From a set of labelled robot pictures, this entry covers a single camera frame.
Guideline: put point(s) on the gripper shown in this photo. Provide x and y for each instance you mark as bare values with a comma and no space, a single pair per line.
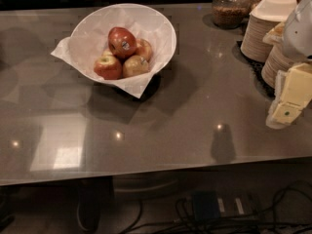
298,36

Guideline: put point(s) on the right rear red apple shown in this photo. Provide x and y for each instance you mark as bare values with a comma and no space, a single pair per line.
144,49

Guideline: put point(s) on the red apple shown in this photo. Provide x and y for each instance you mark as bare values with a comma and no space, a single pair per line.
121,42
108,67
144,49

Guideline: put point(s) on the front right yellow-red apple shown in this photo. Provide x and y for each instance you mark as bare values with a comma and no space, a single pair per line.
134,66

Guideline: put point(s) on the top red apple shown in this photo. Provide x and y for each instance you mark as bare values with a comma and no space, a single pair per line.
121,42

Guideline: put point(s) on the front left red apple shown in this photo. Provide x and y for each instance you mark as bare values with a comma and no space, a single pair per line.
108,67

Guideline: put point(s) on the white bowl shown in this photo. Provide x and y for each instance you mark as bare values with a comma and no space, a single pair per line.
148,21

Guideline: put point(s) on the black mat under plates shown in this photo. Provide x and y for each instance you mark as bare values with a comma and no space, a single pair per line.
259,82

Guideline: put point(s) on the right stack paper plates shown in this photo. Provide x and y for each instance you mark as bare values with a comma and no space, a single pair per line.
274,61

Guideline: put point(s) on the stack paper plates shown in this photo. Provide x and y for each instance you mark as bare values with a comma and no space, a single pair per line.
253,46
274,61

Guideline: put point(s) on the left stack paper plates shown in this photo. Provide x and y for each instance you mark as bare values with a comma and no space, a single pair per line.
253,46

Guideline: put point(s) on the blue power box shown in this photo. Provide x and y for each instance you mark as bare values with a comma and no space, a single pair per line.
205,205

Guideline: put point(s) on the glass jar with grains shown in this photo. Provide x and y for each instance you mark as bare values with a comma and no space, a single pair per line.
230,13

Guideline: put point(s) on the black table leg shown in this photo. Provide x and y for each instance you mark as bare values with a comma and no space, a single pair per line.
91,193

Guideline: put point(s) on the white paper liner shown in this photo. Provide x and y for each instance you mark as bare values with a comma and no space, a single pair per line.
81,51

